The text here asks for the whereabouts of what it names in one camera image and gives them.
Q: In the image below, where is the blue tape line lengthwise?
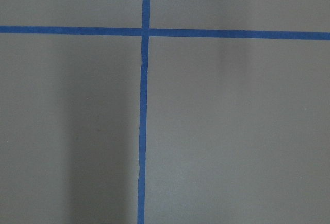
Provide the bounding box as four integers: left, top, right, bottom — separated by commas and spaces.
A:
137, 0, 150, 224

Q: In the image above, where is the blue tape line crosswise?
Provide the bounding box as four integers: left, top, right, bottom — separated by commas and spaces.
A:
1, 26, 329, 41

